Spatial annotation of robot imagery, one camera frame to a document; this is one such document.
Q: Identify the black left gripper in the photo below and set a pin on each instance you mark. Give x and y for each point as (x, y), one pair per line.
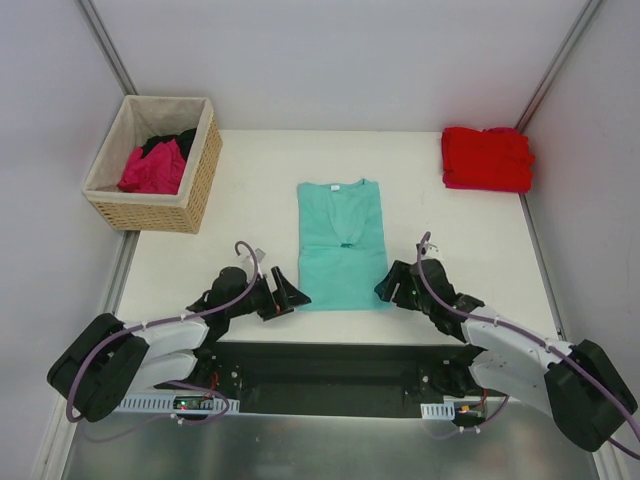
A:
(273, 299)

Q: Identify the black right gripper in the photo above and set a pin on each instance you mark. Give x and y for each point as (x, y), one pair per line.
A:
(401, 288)

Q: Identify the teal t shirt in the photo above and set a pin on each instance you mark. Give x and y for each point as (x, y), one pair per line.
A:
(342, 252)

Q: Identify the red t shirt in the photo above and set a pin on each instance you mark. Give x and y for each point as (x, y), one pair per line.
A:
(485, 157)

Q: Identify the wicker laundry basket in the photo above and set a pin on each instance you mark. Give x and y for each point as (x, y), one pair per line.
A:
(138, 119)

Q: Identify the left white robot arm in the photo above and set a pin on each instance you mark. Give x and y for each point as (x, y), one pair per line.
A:
(110, 360)

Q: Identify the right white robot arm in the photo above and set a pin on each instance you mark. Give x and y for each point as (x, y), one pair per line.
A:
(576, 385)

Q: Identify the pink t shirt in basket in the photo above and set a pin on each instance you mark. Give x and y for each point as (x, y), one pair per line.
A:
(160, 171)

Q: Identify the black t shirt in basket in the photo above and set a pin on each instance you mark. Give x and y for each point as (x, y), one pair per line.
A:
(183, 140)

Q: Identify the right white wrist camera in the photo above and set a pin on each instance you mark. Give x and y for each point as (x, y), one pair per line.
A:
(430, 251)

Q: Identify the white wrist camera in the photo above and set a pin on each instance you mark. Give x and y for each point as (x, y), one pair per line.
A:
(250, 258)
(430, 251)

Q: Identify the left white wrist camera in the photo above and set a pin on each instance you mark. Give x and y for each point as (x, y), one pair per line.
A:
(250, 258)

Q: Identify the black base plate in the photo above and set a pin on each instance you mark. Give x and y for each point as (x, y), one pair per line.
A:
(354, 380)

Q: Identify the right grey cable duct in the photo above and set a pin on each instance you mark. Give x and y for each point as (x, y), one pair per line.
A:
(444, 411)

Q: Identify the grey cable duct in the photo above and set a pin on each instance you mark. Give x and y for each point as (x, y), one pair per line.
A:
(176, 404)
(444, 411)

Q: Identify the left grey cable duct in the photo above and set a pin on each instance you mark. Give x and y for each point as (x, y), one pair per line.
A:
(176, 404)

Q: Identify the left aluminium frame post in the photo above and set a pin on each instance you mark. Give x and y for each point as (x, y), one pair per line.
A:
(106, 45)

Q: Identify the aluminium frame post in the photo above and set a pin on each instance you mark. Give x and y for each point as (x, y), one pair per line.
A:
(578, 30)
(106, 45)

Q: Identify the right aluminium frame post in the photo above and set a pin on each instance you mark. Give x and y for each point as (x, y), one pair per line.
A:
(578, 30)

